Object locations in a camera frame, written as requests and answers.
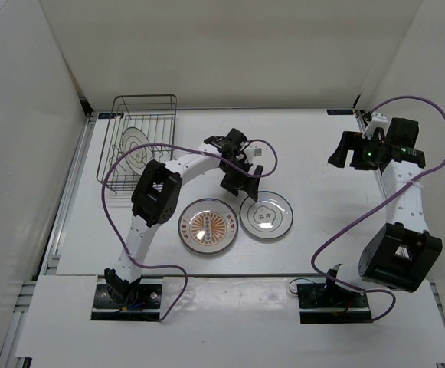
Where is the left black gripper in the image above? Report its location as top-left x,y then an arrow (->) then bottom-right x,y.
219,158 -> 263,201

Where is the white plate black lettering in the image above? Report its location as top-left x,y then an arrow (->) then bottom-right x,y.
239,191 -> 294,241

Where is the orange sunburst pattern plate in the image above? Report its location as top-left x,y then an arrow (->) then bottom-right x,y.
178,198 -> 239,256

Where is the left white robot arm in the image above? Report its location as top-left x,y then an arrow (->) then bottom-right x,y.
104,128 -> 266,307

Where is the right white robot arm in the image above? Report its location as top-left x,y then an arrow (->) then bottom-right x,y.
321,113 -> 443,307

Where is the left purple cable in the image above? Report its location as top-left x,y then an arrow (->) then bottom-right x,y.
101,138 -> 279,322

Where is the purple cable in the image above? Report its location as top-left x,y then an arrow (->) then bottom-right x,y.
310,94 -> 445,322
101,138 -> 279,322

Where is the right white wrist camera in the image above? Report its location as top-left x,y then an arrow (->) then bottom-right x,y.
362,112 -> 389,139

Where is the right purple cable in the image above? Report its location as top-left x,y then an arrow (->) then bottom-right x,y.
310,94 -> 445,322

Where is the grey wire dish rack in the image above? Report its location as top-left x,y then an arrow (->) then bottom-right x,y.
97,94 -> 177,195

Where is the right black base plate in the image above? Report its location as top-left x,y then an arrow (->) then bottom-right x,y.
296,283 -> 371,324

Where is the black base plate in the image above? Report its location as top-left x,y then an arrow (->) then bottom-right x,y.
296,283 -> 371,324
90,278 -> 163,322

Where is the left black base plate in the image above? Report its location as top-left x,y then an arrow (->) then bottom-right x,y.
90,278 -> 163,322

